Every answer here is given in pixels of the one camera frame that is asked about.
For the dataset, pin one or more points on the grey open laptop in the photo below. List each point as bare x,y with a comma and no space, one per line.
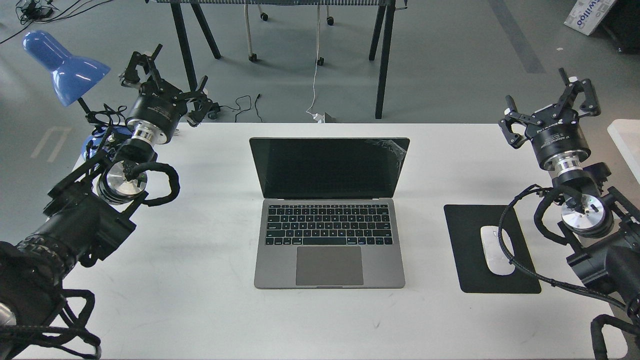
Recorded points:
328,217

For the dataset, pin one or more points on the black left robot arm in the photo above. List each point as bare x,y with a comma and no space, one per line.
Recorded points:
89,217

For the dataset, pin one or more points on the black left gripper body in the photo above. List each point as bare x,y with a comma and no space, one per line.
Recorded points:
156,113

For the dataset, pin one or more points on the black cable bundle corner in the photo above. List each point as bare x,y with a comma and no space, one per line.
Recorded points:
42,12

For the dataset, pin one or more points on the black mouse pad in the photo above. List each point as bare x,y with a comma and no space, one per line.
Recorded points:
464,222

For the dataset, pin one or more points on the blue desk lamp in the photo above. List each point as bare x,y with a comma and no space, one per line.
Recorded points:
72,77

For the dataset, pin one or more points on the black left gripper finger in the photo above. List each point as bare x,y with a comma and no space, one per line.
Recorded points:
130,77
195,104

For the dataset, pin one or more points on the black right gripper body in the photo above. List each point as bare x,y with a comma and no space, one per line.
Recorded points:
558,133

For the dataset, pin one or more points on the white side table edge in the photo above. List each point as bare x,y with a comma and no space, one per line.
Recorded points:
625,134

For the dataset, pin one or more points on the white computer mouse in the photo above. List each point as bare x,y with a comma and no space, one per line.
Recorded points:
496,260

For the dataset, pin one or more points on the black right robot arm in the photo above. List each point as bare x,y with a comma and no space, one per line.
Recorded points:
600,226

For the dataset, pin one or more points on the cardboard box with print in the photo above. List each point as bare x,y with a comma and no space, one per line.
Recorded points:
586,15

